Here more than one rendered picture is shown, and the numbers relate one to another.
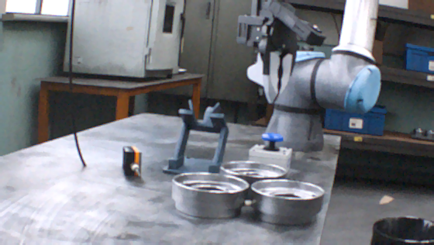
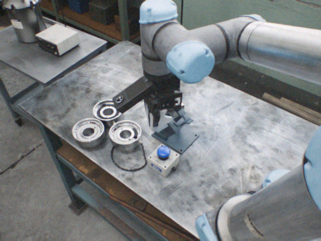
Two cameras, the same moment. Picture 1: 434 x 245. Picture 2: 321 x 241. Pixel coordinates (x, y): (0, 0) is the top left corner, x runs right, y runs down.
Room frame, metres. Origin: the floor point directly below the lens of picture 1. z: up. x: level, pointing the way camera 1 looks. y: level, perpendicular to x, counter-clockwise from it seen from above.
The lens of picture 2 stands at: (1.25, -0.59, 1.55)
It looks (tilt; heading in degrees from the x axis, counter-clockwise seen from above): 46 degrees down; 115
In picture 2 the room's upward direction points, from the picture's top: straight up
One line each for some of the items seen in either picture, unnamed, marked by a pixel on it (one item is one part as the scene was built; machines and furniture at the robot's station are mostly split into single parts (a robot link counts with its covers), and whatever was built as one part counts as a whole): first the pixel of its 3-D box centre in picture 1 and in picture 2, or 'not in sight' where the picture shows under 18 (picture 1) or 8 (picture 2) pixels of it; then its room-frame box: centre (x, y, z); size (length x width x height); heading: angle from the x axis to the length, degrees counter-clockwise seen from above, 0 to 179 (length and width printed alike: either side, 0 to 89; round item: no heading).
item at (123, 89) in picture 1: (125, 136); not in sight; (3.59, 0.58, 0.39); 1.50 x 0.62 x 0.78; 167
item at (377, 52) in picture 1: (359, 39); not in sight; (4.35, -1.09, 1.19); 0.52 x 0.42 x 0.38; 77
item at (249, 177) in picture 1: (252, 181); (125, 135); (0.88, -0.06, 0.82); 0.10 x 0.10 x 0.04
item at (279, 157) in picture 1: (270, 160); (164, 161); (1.04, -0.10, 0.82); 0.08 x 0.07 x 0.05; 167
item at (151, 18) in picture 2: not in sight; (158, 29); (1.01, -0.09, 1.25); 0.09 x 0.08 x 0.11; 142
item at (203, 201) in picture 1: (209, 195); (108, 113); (0.77, 0.00, 0.82); 0.10 x 0.10 x 0.04
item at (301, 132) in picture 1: (296, 125); not in sight; (1.37, -0.19, 0.85); 0.15 x 0.15 x 0.10
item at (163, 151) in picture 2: (271, 146); (163, 155); (1.04, -0.10, 0.85); 0.04 x 0.04 x 0.05
